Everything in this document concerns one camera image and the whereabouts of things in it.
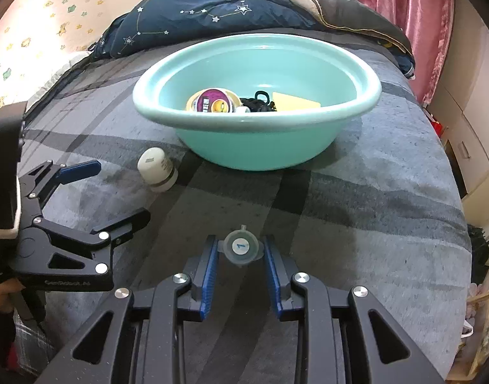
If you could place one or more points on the navy star-patterned duvet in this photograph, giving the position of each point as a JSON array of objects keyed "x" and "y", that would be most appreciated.
[{"x": 154, "y": 23}]

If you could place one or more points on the turquoise plastic basin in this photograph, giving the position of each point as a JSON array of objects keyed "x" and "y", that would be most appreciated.
[{"x": 256, "y": 137}]

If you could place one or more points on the beige wardrobe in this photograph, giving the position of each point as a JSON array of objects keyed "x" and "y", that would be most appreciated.
[{"x": 461, "y": 104}]

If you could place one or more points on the grey plaid bed sheet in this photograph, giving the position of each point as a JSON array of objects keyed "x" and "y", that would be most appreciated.
[{"x": 379, "y": 207}]

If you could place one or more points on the pink satin curtain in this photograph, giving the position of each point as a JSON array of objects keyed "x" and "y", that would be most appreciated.
[{"x": 428, "y": 25}]

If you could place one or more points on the white cylindrical jar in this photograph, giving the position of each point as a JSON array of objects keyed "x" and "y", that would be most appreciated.
[{"x": 157, "y": 170}]

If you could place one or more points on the small round grey cap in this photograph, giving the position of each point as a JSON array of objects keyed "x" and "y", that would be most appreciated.
[{"x": 241, "y": 247}]

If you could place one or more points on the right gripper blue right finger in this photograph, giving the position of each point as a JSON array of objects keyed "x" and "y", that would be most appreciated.
[{"x": 344, "y": 336}]

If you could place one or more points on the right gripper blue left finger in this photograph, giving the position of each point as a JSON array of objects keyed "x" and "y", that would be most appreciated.
[{"x": 137, "y": 336}]

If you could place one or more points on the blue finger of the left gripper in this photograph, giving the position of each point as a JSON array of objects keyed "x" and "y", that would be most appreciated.
[
  {"x": 71, "y": 173},
  {"x": 123, "y": 228}
]

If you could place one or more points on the person's left hand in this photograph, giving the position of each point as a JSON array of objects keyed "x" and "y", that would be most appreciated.
[{"x": 7, "y": 288}]

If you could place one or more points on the red emoji round tin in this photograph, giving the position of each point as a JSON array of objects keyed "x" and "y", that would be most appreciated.
[{"x": 213, "y": 100}]

